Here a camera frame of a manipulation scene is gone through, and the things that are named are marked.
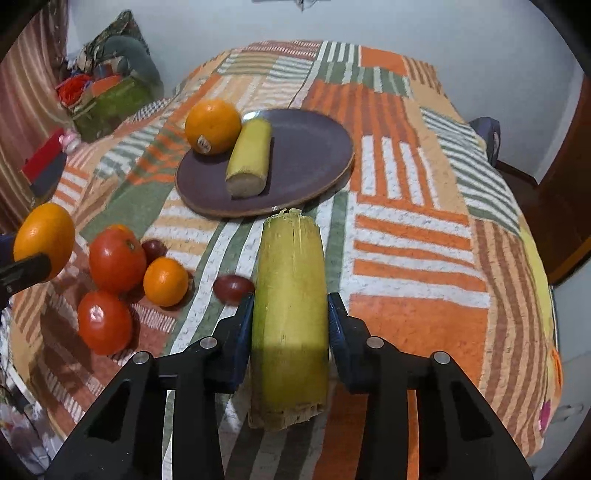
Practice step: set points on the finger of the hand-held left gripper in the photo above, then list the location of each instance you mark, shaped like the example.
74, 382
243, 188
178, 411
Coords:
23, 270

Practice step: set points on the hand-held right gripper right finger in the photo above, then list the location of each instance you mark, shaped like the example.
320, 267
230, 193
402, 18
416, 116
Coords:
338, 337

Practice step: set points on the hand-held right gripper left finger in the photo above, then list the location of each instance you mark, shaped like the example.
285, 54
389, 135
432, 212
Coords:
241, 337

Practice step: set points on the plain orange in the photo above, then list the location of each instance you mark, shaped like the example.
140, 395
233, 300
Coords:
45, 240

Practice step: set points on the large yellow-green banana piece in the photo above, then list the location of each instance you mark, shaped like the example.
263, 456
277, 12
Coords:
288, 318

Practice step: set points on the small yellow banana piece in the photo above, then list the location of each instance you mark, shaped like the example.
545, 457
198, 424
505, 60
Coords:
248, 159

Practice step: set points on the purple ceramic plate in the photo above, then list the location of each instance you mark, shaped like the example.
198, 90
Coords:
300, 161

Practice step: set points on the orange with sticker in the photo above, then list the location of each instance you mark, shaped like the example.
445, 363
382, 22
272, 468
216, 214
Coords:
213, 127

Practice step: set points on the dark red grape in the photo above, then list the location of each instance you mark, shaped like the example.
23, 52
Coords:
153, 249
232, 286

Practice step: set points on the small tangerine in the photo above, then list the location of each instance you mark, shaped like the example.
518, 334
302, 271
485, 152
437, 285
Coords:
165, 282

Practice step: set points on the large red tomato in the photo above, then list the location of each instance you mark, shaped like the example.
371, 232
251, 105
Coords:
117, 258

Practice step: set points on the striped patchwork blanket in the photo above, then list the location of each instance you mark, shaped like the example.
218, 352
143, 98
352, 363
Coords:
392, 258

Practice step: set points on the small red tomato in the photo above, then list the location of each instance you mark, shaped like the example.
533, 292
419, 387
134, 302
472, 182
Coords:
104, 323

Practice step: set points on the red and grey box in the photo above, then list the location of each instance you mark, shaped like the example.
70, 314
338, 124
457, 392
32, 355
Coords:
45, 166

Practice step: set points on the striped brown curtain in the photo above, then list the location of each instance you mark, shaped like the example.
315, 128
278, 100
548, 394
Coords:
23, 101

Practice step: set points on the grey pillow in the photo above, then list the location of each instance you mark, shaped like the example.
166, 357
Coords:
131, 57

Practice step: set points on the wooden door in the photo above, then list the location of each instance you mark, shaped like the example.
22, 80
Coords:
561, 198

